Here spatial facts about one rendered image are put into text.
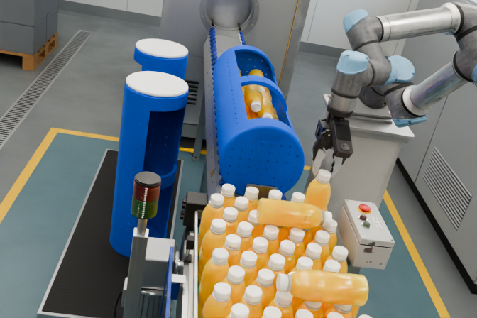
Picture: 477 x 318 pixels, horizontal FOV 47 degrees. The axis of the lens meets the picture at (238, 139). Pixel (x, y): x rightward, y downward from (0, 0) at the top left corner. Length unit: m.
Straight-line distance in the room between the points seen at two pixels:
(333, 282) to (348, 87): 0.50
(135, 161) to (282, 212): 1.17
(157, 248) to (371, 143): 0.95
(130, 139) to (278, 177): 0.86
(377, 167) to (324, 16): 4.97
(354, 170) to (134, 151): 0.97
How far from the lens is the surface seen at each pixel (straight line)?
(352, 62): 1.44
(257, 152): 1.79
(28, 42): 5.26
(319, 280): 1.27
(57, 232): 3.21
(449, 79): 1.87
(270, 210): 1.47
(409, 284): 3.42
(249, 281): 1.39
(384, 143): 2.23
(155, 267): 1.72
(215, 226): 1.46
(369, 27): 1.57
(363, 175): 2.28
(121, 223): 2.73
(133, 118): 2.43
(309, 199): 1.59
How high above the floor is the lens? 1.94
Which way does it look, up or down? 26 degrees down
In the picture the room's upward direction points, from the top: 12 degrees clockwise
